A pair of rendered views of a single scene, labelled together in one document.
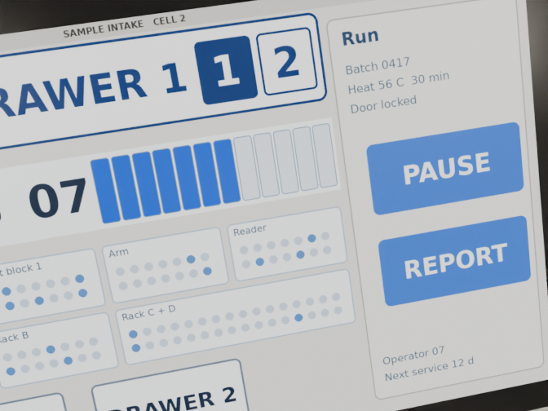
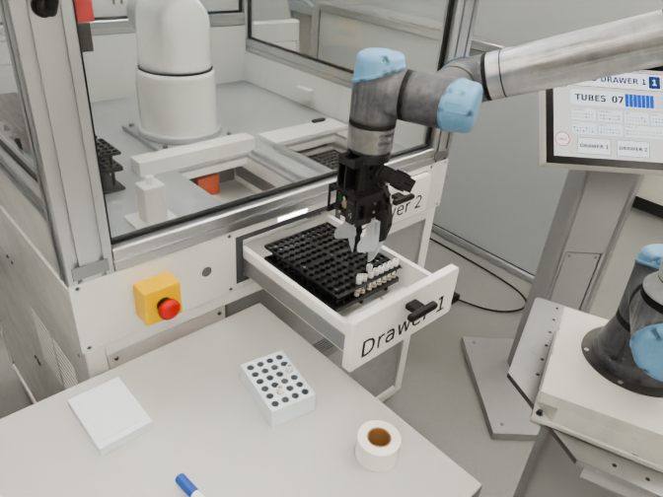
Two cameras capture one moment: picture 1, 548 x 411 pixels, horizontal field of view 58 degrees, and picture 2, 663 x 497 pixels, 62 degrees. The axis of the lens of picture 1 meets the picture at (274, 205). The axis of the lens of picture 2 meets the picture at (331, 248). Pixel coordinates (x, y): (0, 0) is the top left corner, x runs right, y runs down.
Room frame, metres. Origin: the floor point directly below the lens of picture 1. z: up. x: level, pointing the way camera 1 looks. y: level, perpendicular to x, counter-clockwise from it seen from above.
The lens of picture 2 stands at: (-1.40, 0.78, 1.50)
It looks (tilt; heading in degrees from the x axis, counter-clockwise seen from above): 31 degrees down; 4
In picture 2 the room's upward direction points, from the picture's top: 5 degrees clockwise
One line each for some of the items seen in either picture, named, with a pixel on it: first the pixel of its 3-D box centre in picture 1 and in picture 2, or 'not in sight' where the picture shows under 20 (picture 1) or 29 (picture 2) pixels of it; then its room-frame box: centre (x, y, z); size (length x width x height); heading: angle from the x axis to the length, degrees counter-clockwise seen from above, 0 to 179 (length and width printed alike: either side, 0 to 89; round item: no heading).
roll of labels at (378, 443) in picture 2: not in sight; (377, 445); (-0.81, 0.72, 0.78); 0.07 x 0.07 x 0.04
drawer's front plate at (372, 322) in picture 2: not in sight; (404, 315); (-0.58, 0.69, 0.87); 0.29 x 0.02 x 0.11; 139
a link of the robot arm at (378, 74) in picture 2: not in sight; (378, 89); (-0.55, 0.78, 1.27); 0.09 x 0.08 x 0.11; 73
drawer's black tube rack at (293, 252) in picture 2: not in sight; (331, 268); (-0.45, 0.84, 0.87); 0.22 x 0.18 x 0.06; 49
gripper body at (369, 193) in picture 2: not in sight; (361, 183); (-0.56, 0.79, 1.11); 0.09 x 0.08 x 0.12; 140
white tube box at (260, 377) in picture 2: not in sight; (276, 387); (-0.71, 0.90, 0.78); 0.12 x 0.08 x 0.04; 38
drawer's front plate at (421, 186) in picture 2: not in sight; (390, 204); (-0.14, 0.72, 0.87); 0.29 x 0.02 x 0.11; 139
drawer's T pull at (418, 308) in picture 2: not in sight; (417, 308); (-0.60, 0.67, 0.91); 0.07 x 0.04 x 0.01; 139
